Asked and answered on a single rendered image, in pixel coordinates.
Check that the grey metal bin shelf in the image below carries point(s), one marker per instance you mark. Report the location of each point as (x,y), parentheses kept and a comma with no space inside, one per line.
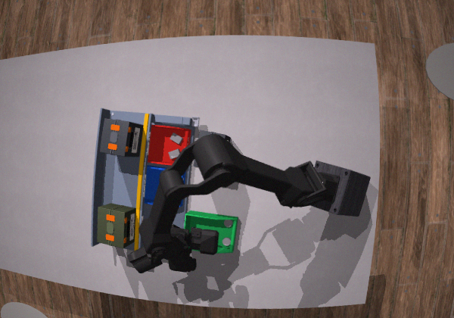
(115,178)

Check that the blue open bin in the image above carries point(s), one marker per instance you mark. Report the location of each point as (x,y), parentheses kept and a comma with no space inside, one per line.
(152,182)

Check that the olive green case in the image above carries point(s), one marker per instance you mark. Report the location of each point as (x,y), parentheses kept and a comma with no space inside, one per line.
(116,225)

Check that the red open bin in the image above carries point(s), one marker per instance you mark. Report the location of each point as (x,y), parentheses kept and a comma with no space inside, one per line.
(160,144)

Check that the yellow flat bar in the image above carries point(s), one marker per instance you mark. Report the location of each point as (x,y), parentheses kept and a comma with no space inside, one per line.
(140,175)

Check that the green bin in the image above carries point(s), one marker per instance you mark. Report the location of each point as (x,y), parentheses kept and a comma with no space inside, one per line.
(214,222)

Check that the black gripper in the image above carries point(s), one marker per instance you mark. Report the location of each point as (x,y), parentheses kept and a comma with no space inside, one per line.
(205,241)

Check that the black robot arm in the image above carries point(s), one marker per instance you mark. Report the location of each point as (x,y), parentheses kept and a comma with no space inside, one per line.
(219,163)

